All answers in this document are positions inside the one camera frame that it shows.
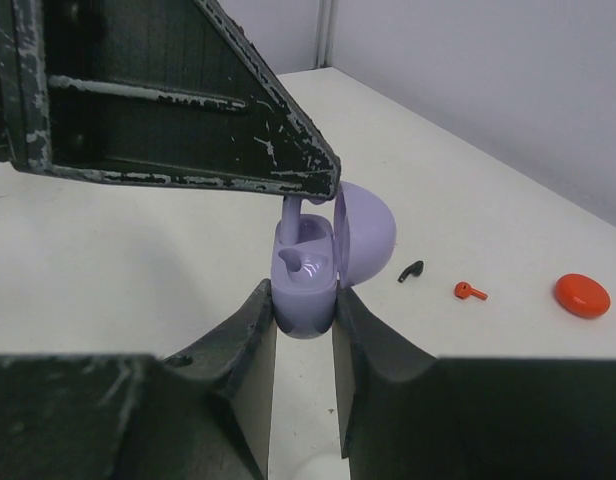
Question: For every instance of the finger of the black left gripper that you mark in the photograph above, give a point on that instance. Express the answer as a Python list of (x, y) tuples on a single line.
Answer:
[(151, 93)]

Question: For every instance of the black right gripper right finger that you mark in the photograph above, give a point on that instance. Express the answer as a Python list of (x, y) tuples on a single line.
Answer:
[(405, 414)]

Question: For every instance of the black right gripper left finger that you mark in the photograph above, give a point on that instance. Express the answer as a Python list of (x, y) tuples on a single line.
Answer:
[(202, 413)]

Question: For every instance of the white earbud charging case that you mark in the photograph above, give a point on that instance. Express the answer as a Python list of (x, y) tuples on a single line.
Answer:
[(327, 466)]

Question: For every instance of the purple earbud charging case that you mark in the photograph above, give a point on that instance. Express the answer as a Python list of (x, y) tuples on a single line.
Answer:
[(359, 242)]

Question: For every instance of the purple earbud front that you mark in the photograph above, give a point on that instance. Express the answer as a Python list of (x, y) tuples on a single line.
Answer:
[(295, 227)]

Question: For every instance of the orange earbud charging case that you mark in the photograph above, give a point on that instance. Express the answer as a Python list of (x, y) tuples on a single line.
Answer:
[(582, 296)]

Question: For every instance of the orange earbud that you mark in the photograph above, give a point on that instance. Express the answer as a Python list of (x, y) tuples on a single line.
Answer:
[(464, 290)]

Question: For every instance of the black earbud rear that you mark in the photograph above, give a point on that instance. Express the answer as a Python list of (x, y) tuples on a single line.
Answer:
[(413, 270)]

